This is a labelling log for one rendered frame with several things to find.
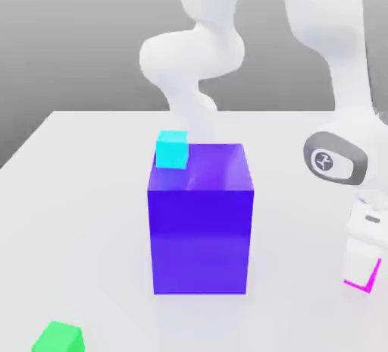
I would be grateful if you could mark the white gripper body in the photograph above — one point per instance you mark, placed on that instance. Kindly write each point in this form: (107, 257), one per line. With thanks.
(360, 250)

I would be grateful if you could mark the small magenta cube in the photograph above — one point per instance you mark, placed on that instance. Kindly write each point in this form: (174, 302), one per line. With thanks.
(371, 282)

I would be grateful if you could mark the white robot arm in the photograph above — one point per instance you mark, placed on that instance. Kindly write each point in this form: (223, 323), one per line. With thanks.
(212, 54)

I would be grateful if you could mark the small cyan cube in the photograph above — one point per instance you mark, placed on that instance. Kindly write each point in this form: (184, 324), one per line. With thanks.
(172, 150)

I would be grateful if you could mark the small green cube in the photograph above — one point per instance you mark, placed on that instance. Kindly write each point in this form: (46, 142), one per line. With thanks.
(59, 338)

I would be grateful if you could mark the large blue box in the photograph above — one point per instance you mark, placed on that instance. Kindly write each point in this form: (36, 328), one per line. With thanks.
(200, 236)

